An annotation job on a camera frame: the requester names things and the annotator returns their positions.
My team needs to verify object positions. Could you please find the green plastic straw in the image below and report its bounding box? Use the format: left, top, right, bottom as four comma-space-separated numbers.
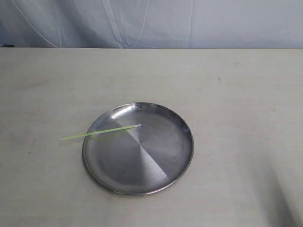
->
59, 124, 141, 140

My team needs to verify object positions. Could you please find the round stainless steel plate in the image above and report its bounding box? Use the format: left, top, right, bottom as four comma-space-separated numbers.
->
82, 102, 194, 195

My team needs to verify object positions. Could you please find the white backdrop curtain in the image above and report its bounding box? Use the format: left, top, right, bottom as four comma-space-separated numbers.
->
0, 0, 303, 48

